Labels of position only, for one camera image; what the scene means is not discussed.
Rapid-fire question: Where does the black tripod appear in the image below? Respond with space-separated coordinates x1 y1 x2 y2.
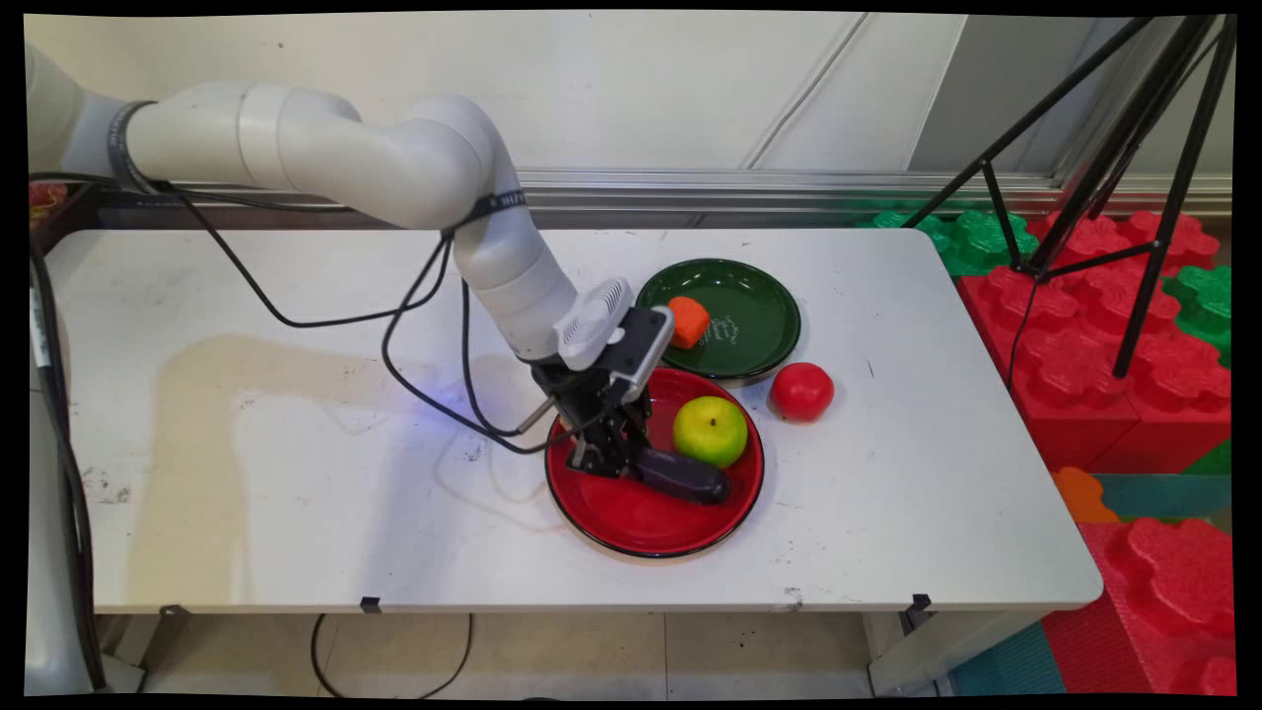
901 14 1239 382

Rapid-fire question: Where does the orange toy carrot piece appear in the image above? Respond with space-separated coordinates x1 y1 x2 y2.
666 295 712 352

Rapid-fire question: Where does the large red foam block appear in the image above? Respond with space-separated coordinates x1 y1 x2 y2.
957 210 1234 475

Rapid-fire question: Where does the white table leg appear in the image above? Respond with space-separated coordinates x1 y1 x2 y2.
94 606 167 695
866 608 1048 697

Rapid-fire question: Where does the orange foam piece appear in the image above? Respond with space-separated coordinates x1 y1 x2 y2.
1049 466 1122 525

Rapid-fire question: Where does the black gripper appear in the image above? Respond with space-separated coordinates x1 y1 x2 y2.
530 357 655 480

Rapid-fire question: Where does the silver wall rail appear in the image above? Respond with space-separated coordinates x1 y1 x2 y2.
148 166 1234 219

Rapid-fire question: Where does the teal foam mat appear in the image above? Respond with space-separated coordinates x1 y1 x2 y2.
949 620 1068 697
1088 472 1234 523

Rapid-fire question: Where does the black camera cable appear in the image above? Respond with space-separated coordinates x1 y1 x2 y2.
148 179 456 330

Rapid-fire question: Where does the dark green round plate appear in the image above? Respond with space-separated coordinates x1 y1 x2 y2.
636 258 803 383

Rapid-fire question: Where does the green toy apple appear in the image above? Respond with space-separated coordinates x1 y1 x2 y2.
672 395 750 471

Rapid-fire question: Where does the red round plate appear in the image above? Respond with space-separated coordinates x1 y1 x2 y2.
544 367 767 560

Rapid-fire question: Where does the green foam block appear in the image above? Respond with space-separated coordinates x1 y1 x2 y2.
856 207 1042 278
1162 263 1234 368

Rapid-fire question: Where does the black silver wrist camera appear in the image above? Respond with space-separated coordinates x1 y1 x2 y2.
600 305 677 401

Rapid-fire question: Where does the dark woven basket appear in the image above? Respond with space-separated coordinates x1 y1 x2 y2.
27 179 100 255

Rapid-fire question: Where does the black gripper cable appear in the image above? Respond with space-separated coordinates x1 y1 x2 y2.
381 233 597 457

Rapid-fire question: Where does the thick black base cable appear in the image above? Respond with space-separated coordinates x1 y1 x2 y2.
28 229 107 693

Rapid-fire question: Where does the black printed arm strap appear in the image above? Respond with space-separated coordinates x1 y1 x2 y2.
442 189 529 236

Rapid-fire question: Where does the purple toy eggplant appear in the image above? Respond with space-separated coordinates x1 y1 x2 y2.
631 446 734 507

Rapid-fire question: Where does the black floor cable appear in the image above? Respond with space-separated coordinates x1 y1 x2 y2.
311 612 475 700

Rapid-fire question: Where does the red toy tomato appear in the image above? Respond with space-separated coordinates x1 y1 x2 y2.
769 362 836 425

